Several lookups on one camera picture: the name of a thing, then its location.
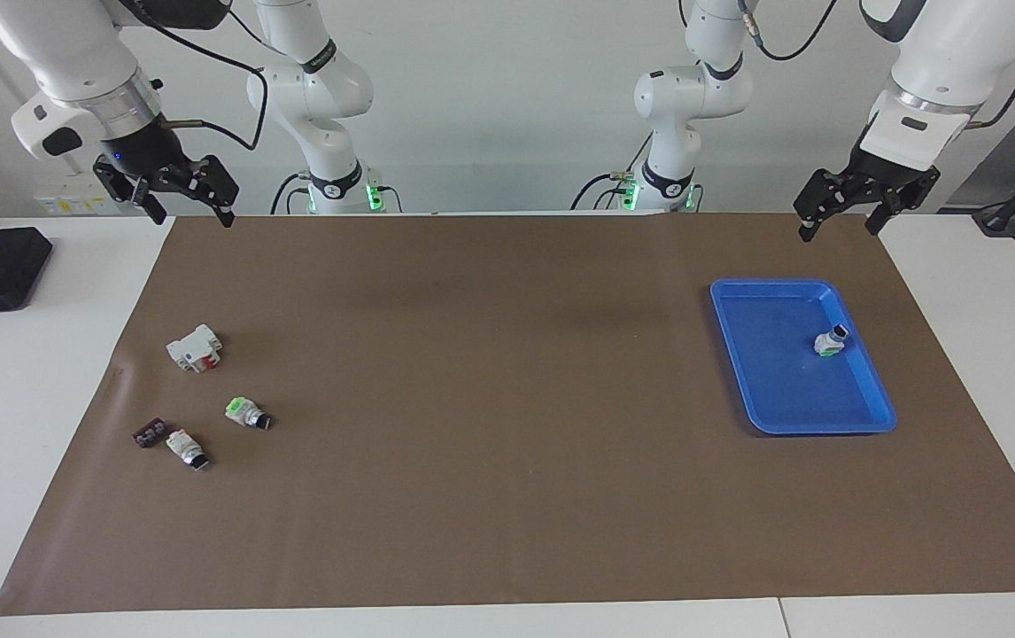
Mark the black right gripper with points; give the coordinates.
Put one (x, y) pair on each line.
(146, 151)

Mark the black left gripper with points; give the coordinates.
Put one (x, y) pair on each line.
(893, 182)

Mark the orange-backed push-button switch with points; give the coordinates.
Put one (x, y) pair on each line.
(829, 343)

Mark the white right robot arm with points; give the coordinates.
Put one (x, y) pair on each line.
(65, 53)

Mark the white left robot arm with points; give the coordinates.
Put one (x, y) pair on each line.
(959, 53)

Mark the white power strip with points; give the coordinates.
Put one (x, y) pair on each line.
(73, 199)

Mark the white circuit breaker red lever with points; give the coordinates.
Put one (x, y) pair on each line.
(193, 347)

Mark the blue plastic tray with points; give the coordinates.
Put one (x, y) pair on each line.
(782, 381)

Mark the small dark brown terminal block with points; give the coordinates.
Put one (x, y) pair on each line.
(150, 433)

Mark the brown paper mat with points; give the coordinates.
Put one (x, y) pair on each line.
(507, 461)

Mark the green-backed push-button switch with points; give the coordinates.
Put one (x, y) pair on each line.
(240, 409)

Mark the small white push-button switch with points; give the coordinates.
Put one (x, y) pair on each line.
(180, 443)

